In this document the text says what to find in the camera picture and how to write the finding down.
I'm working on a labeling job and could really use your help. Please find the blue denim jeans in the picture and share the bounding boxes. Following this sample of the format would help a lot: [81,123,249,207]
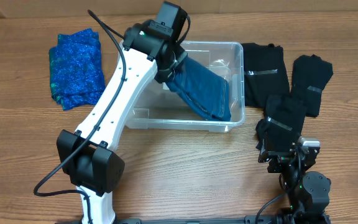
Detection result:
[166,57,231,121]

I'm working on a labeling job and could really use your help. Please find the black garment large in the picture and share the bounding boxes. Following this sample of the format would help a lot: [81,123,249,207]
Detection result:
[242,43,290,108]

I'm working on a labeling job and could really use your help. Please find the blue sparkly garment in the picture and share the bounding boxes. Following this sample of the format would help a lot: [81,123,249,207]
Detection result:
[48,28,105,111]

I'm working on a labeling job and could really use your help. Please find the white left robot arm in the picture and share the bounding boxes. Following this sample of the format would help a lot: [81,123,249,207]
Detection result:
[57,19,187,223]

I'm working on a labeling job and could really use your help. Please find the clear plastic storage bin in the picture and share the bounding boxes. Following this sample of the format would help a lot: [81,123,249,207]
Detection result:
[126,41,246,133]

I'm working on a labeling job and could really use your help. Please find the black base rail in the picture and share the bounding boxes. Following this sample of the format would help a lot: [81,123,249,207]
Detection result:
[56,215,282,224]

